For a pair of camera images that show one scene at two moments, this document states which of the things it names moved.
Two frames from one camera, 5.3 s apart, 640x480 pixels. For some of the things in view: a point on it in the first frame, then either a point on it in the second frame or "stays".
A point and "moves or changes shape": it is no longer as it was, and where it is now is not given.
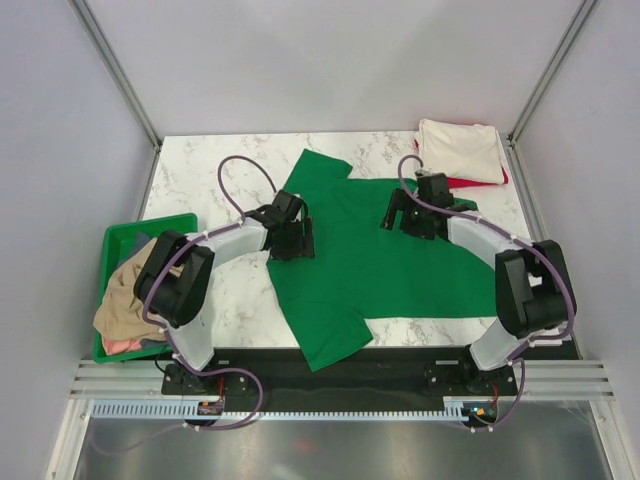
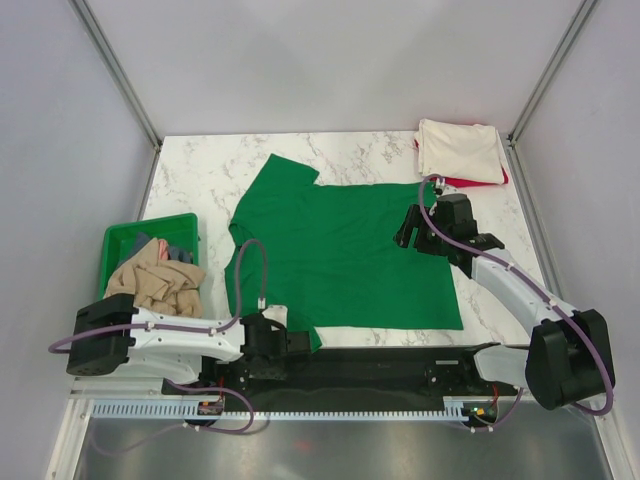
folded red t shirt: [464, 182] stays
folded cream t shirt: [461, 151] stays
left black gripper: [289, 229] -> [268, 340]
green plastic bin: [117, 237] stays
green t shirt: [362, 269] moves or changes shape
